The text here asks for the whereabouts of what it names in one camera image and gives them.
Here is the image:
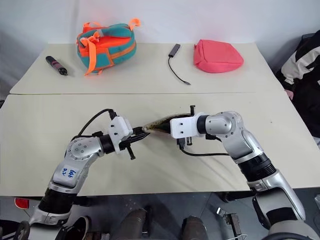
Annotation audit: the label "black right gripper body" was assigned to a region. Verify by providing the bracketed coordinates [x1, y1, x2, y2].
[176, 104, 197, 151]

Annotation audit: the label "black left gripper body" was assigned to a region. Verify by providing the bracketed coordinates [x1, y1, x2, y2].
[118, 126, 141, 161]

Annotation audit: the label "dark brown pouch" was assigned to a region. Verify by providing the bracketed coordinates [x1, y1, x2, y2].
[141, 113, 194, 137]

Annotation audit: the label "pink fabric pouch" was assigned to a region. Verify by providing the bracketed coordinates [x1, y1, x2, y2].
[192, 38, 245, 74]

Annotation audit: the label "brown rounded shape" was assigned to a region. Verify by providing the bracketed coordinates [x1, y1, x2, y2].
[116, 208, 149, 240]
[180, 215, 209, 240]

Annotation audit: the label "teal and orange backpack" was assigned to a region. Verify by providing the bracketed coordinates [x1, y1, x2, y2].
[75, 17, 142, 77]

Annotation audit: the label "black and pink marker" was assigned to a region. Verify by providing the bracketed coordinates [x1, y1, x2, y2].
[45, 55, 69, 77]

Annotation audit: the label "black caster wheel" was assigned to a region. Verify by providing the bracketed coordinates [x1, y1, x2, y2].
[14, 220, 31, 238]

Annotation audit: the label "person in black white jacket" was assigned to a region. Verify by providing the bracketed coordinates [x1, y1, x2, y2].
[274, 31, 320, 146]

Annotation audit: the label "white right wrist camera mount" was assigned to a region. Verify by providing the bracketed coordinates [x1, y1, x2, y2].
[169, 112, 201, 139]

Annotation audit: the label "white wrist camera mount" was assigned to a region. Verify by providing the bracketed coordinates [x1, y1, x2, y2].
[169, 112, 201, 139]
[107, 116, 134, 155]

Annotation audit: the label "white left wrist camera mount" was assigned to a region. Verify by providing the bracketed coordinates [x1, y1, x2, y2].
[107, 116, 134, 155]

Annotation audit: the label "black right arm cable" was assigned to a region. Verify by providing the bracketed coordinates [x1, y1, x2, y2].
[178, 134, 232, 158]

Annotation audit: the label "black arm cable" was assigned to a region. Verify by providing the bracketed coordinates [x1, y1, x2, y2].
[71, 108, 119, 142]
[178, 134, 232, 158]

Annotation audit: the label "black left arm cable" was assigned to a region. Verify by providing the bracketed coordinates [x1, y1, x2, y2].
[71, 108, 119, 142]

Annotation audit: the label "grey adapter with black cable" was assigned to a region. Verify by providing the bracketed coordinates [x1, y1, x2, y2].
[166, 43, 192, 86]

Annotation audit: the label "metal bracket stand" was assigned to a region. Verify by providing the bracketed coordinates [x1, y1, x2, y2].
[215, 206, 243, 240]

